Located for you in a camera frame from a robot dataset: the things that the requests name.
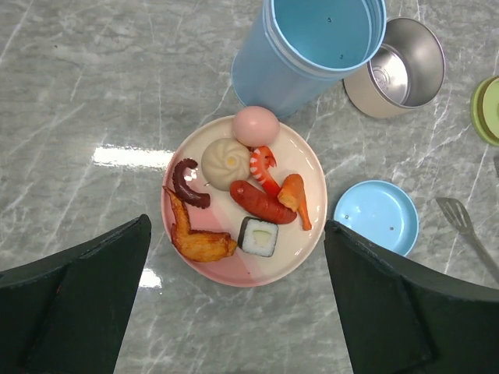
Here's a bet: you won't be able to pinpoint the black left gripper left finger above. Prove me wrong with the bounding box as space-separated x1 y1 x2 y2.
1 214 151 373

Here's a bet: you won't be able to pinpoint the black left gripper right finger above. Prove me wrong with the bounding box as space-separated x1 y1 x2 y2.
324 221 498 373

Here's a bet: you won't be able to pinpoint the steel food tongs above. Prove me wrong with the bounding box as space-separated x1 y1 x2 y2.
435 197 498 282

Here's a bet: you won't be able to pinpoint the orange toy chicken wing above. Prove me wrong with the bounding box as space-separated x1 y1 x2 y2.
163 186 238 263

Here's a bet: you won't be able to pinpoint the toy sushi roll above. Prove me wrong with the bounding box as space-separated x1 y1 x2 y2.
238 217 279 258

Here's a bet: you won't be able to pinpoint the cream toy steamed bun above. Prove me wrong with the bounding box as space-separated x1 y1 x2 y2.
201 138 250 191

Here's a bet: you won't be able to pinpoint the pink toy egg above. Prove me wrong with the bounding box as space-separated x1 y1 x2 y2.
232 106 280 147

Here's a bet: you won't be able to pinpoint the tall blue lunch container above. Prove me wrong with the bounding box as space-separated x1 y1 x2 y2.
231 0 387 118

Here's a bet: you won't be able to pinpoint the orange toy drumstick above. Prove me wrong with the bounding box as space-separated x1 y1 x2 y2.
278 174 312 231

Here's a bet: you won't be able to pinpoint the red toy sausage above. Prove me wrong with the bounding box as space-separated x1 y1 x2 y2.
229 180 297 224

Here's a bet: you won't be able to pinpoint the purple toy octopus tentacle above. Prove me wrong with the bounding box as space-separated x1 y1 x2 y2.
172 158 211 209

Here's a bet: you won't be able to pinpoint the pink and cream plate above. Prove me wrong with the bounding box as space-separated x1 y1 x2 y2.
184 124 328 288

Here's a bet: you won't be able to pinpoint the red toy shrimp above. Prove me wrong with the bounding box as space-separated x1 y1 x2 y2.
249 146 281 198

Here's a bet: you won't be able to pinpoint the green round lid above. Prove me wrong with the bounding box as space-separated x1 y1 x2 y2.
470 76 498 146

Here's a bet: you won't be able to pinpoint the beige steel inner bowl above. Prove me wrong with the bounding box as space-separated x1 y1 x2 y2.
343 17 445 118

